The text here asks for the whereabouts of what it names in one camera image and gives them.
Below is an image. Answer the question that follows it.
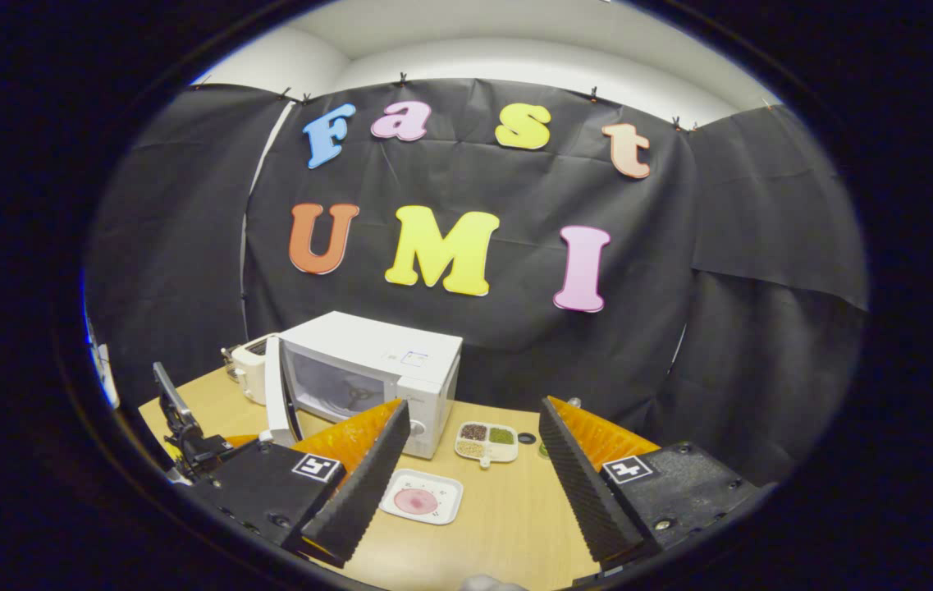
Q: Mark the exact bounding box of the white microwave oven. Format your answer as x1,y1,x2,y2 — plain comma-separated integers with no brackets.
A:
263,310,464,460

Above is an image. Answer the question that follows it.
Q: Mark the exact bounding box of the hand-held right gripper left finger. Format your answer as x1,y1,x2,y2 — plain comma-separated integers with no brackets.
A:
185,400,412,569

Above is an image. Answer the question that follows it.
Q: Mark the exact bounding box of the white square plate pink food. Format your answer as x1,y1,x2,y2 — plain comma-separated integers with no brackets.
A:
379,468,464,527

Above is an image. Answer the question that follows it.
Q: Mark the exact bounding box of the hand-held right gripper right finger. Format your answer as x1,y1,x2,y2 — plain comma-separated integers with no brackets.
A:
538,396,765,567

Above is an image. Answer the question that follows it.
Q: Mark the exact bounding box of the white divided dish of beans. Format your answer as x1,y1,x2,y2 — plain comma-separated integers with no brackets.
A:
455,420,519,470

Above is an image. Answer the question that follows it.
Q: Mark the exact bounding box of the white toaster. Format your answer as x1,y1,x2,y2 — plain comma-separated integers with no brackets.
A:
223,332,280,405

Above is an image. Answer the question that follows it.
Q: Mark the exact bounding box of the computer monitor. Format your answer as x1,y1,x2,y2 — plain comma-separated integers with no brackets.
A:
84,316,120,411

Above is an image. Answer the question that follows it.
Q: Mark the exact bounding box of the black backdrop cloth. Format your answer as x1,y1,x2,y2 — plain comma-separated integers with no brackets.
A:
82,78,871,485

